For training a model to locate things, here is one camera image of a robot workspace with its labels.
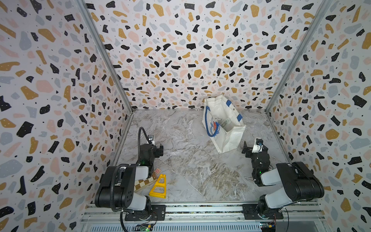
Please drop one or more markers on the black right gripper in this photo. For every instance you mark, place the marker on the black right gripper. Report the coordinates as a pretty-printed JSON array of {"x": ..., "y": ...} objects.
[{"x": 245, "y": 150}]

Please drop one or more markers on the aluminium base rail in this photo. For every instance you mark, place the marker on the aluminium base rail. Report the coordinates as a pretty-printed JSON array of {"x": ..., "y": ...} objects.
[{"x": 231, "y": 217}]

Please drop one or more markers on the white canvas bag blue handles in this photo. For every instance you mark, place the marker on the white canvas bag blue handles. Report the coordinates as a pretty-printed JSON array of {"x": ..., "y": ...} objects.
[{"x": 216, "y": 110}]

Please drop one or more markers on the yellow plastic triangular stand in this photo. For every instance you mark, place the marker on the yellow plastic triangular stand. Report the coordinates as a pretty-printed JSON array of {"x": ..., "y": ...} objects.
[{"x": 159, "y": 189}]

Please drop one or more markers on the clear compass set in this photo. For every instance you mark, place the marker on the clear compass set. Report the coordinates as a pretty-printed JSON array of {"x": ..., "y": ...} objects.
[{"x": 225, "y": 122}]

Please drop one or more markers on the brown checkered chess board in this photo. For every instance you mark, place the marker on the brown checkered chess board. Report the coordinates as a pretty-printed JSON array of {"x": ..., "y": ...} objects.
[{"x": 139, "y": 184}]

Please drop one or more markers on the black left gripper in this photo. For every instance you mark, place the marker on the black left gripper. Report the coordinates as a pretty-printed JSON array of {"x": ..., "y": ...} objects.
[{"x": 158, "y": 152}]

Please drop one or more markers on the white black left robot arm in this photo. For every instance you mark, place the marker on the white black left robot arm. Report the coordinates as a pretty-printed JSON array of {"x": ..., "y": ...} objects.
[{"x": 117, "y": 186}]

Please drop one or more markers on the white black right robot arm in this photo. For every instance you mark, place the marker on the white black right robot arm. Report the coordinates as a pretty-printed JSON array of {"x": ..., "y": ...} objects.
[{"x": 298, "y": 182}]

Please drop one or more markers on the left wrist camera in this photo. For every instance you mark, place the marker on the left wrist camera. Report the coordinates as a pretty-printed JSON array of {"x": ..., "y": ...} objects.
[{"x": 151, "y": 139}]

